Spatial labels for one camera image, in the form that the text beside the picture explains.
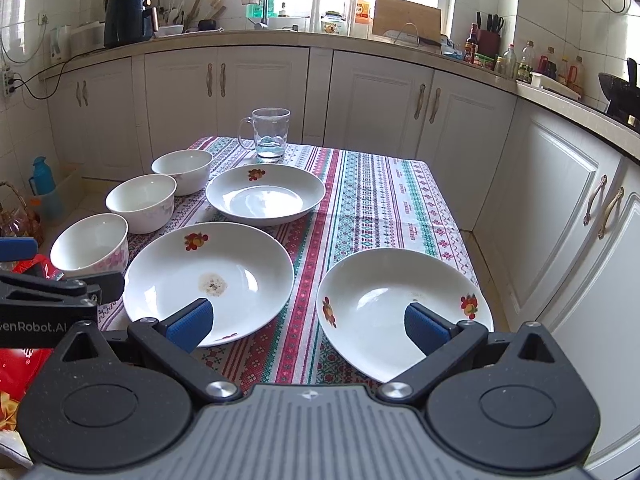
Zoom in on blue thermos jug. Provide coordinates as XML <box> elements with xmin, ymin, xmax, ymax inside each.
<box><xmin>28</xmin><ymin>156</ymin><xmax>55</xmax><ymax>196</ymax></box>

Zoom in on white plate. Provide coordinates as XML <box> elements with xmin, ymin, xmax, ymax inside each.
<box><xmin>317</xmin><ymin>248</ymin><xmax>494</xmax><ymax>382</ymax></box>
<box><xmin>205</xmin><ymin>164</ymin><xmax>326</xmax><ymax>226</ymax></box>

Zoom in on white bowl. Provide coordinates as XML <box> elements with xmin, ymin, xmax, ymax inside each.
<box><xmin>151</xmin><ymin>150</ymin><xmax>213</xmax><ymax>196</ymax></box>
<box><xmin>105</xmin><ymin>174</ymin><xmax>177</xmax><ymax>234</ymax></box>
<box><xmin>49</xmin><ymin>214</ymin><xmax>129</xmax><ymax>276</ymax></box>

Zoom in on white kitchen cabinets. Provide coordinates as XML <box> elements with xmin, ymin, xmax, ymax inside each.
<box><xmin>42</xmin><ymin>44</ymin><xmax>639</xmax><ymax>479</ymax></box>

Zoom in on patterned red green tablecloth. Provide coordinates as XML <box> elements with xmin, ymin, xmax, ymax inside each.
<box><xmin>197</xmin><ymin>145</ymin><xmax>476</xmax><ymax>390</ymax></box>

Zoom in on wicker basket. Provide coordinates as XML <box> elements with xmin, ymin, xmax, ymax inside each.
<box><xmin>1</xmin><ymin>181</ymin><xmax>44</xmax><ymax>246</ymax></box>

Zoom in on cardboard piece on window sill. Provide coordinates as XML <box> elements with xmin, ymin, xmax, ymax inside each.
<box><xmin>372</xmin><ymin>0</ymin><xmax>442</xmax><ymax>42</ymax></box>

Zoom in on clear glass mug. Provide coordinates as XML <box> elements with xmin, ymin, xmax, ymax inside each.
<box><xmin>238</xmin><ymin>107</ymin><xmax>291</xmax><ymax>160</ymax></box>

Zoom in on white plate stained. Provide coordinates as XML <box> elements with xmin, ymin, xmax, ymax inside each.
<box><xmin>122</xmin><ymin>222</ymin><xmax>294</xmax><ymax>347</ymax></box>

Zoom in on dark sauce bottle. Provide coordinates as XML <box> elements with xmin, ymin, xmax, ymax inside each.
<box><xmin>463</xmin><ymin>23</ymin><xmax>478</xmax><ymax>64</ymax></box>

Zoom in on wall power strip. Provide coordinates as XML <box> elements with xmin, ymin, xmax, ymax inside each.
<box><xmin>1</xmin><ymin>66</ymin><xmax>15</xmax><ymax>98</ymax></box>

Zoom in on black wok pan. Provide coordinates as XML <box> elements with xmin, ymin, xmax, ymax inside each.
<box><xmin>598</xmin><ymin>58</ymin><xmax>640</xmax><ymax>132</ymax></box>

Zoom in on black air fryer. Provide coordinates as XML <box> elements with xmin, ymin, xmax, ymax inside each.
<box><xmin>104</xmin><ymin>0</ymin><xmax>157</xmax><ymax>49</ymax></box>

